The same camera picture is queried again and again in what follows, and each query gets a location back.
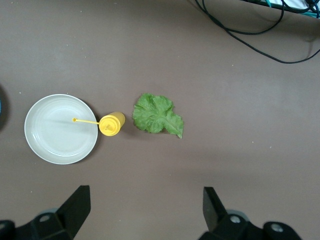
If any short black cable loop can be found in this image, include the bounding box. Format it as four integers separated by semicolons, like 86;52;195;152
201;0;286;35

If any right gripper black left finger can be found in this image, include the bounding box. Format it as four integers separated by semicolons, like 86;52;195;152
0;185;91;240

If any green lettuce leaf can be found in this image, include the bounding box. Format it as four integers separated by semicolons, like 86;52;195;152
131;92;185;140

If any long black cable loop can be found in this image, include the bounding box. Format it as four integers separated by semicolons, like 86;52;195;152
194;0;320;64

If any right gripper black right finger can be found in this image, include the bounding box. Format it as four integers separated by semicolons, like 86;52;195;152
198;186;305;240

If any beige round plate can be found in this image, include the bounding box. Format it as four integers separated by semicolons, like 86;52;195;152
24;93;99;165

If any blue round plate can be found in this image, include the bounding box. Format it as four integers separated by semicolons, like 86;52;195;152
0;87;4;128

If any yellow mustard squeeze bottle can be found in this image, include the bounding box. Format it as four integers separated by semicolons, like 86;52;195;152
71;111;126;137

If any teal cable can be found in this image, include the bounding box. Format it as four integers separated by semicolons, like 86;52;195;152
264;0;320;19

